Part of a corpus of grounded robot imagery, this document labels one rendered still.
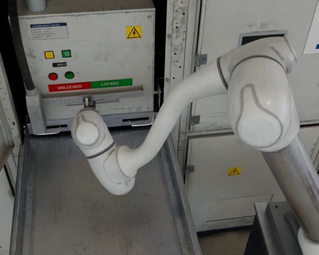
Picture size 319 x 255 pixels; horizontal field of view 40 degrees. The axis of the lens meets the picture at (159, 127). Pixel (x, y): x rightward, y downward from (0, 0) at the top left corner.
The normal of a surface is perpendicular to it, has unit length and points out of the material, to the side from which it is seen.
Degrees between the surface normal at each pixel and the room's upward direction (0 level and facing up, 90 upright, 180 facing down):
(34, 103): 61
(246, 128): 83
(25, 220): 0
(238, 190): 90
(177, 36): 90
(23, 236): 0
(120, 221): 0
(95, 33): 90
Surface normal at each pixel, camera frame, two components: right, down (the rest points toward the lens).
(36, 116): 0.16, 0.69
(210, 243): 0.02, -0.73
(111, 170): -0.19, 0.36
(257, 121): -0.20, 0.62
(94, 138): 0.27, 0.24
